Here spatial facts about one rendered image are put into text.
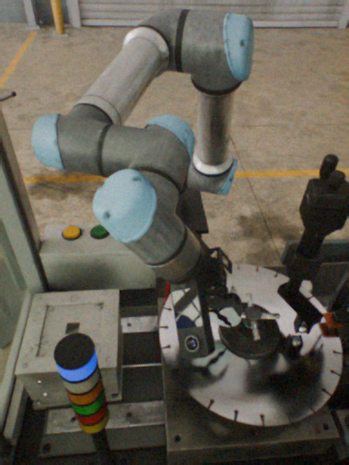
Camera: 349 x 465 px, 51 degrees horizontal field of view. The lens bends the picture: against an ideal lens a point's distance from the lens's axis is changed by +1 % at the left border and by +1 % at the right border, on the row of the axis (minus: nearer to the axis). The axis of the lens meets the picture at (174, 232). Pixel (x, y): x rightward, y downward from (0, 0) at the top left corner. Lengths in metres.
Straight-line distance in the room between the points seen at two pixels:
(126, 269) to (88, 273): 0.10
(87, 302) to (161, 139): 0.44
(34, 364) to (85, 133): 0.44
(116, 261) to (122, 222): 0.52
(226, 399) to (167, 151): 0.40
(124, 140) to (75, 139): 0.07
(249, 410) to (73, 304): 0.40
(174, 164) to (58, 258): 0.53
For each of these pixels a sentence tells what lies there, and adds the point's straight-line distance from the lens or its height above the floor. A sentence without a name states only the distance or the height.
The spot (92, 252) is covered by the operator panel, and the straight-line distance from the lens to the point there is 0.91.
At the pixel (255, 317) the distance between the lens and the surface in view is 0.67.
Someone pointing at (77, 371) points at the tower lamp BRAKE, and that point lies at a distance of 0.45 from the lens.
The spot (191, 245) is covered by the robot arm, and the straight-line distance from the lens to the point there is 0.48.
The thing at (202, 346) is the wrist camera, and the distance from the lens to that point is 0.52.
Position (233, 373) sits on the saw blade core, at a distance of 0.67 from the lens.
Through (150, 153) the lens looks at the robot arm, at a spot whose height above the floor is 1.30.
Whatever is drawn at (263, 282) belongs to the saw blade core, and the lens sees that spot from 0.79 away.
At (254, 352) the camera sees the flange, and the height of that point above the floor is 0.96.
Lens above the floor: 1.54
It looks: 43 degrees down
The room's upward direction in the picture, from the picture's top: 2 degrees clockwise
